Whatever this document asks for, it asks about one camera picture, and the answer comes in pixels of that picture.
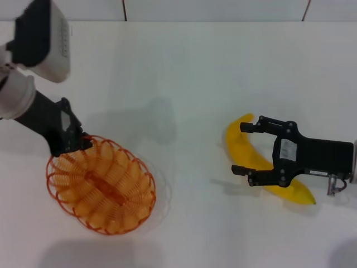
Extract yellow banana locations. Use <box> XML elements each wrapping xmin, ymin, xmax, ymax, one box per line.
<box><xmin>221</xmin><ymin>112</ymin><xmax>317</xmax><ymax>206</ymax></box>

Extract orange wire basket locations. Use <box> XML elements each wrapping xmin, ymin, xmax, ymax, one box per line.
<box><xmin>46</xmin><ymin>135</ymin><xmax>157</xmax><ymax>236</ymax></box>

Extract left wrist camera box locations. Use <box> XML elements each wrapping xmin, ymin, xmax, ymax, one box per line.
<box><xmin>6</xmin><ymin>0</ymin><xmax>72</xmax><ymax>84</ymax></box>

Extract gray cable with metal plug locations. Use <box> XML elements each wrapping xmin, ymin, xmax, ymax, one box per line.
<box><xmin>326</xmin><ymin>173</ymin><xmax>348</xmax><ymax>197</ymax></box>

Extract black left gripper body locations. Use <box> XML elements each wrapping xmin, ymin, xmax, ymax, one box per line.
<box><xmin>13</xmin><ymin>90</ymin><xmax>82</xmax><ymax>157</ymax></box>

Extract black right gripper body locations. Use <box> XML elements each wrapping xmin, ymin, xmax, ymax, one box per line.
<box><xmin>272</xmin><ymin>119</ymin><xmax>354</xmax><ymax>188</ymax></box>

